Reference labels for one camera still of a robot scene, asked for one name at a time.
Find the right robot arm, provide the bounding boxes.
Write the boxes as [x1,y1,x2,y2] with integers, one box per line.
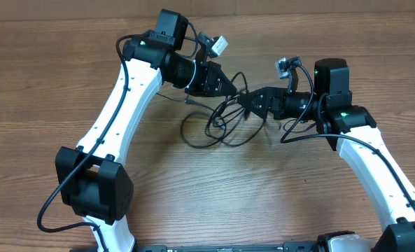
[237,57,415,251]

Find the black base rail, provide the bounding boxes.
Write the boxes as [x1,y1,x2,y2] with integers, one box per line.
[69,240,381,252]

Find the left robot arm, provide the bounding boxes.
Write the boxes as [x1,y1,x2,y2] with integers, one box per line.
[55,9,237,251]

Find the long black USB cable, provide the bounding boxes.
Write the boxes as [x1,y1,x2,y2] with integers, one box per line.
[180,71,267,148]

